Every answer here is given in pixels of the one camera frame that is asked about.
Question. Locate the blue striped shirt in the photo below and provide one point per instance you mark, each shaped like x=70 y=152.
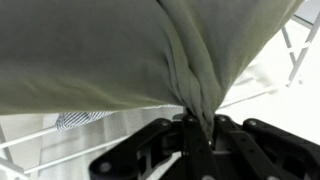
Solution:
x=76 y=119

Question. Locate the olive green pants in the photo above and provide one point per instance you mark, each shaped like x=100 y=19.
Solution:
x=116 y=56

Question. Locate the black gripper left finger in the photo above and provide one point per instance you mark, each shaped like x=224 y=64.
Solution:
x=196 y=150

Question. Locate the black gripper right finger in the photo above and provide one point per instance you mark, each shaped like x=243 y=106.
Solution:
x=266 y=153

